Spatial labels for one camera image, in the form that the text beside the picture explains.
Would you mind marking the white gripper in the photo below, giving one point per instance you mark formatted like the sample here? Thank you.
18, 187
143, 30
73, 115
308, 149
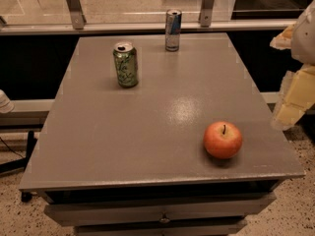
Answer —
305, 38

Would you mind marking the green soda can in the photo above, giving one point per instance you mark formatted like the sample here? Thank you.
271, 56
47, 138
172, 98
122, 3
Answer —
126, 64

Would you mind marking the red apple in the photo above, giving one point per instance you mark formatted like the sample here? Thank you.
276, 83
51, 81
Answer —
222, 140

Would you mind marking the silver blue energy drink can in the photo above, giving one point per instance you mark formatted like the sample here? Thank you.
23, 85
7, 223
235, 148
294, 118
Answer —
172, 29

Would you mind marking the round drawer knob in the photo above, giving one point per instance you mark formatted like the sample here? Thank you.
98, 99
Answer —
164, 219

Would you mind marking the grey drawer cabinet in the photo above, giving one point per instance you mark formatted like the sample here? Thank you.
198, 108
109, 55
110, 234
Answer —
111, 161

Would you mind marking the white object at left edge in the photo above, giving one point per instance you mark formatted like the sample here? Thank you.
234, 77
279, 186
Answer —
6, 105

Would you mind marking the left metal bracket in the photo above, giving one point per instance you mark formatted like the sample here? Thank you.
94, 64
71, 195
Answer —
78, 19

